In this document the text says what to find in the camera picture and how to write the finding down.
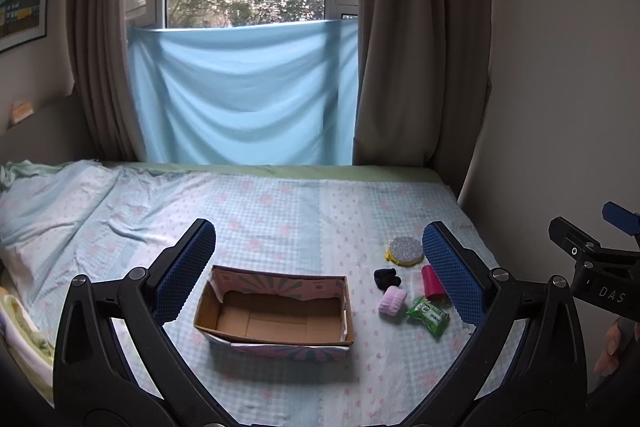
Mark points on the person's right hand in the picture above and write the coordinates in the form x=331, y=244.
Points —
x=619, y=331

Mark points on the silver yellow scrub sponge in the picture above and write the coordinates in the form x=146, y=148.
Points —
x=404, y=251

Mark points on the left brown curtain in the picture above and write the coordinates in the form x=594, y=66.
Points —
x=97, y=37

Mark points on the light blue hanging sheet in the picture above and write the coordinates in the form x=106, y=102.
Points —
x=277, y=94

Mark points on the cardboard box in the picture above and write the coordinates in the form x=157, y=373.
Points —
x=286, y=316

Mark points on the black fuzzy sock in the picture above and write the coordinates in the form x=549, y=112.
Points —
x=386, y=278

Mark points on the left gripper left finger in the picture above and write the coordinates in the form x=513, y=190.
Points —
x=114, y=363

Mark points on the floral checkered bed sheet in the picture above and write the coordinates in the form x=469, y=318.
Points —
x=57, y=222

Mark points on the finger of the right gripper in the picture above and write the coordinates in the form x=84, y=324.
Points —
x=571, y=239
x=621, y=218

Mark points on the green mattress cover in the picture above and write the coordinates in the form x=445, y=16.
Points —
x=374, y=174

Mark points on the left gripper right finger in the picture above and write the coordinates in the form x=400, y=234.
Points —
x=525, y=364

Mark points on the magenta and white cloth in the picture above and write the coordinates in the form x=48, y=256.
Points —
x=425, y=283

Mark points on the green tissue packet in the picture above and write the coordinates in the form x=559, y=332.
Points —
x=434, y=319

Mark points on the right brown curtain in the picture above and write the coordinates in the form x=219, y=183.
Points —
x=423, y=84

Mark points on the brown curtain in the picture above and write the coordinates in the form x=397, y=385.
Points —
x=423, y=84
x=97, y=37

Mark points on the small orange object on ledge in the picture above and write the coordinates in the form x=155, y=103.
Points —
x=20, y=111

